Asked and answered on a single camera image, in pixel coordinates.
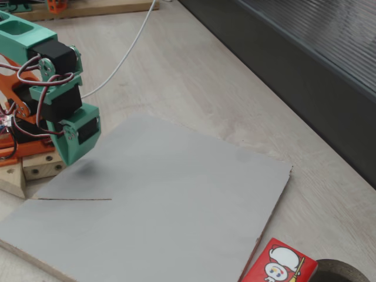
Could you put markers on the orange circuit board mount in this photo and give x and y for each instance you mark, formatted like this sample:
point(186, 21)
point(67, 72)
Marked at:
point(6, 162)

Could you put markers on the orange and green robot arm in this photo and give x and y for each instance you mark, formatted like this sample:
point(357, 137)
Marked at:
point(17, 35)

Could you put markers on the green gripper black servo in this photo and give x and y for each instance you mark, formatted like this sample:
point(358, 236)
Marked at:
point(77, 147)

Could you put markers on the grey topped chipboard panel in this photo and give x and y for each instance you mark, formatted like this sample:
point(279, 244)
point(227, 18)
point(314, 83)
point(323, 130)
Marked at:
point(147, 205)

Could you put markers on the wooden base block with screws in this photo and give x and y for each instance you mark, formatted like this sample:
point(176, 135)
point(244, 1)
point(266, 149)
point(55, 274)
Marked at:
point(41, 169)

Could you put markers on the red cartoon print box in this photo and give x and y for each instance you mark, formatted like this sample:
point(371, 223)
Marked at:
point(279, 264)

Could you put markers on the light wooden wedge block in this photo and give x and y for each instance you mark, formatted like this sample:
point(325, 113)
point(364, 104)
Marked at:
point(10, 179)

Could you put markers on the frosted desk partition panel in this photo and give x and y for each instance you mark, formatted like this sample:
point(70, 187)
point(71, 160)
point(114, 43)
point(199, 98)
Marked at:
point(293, 44)

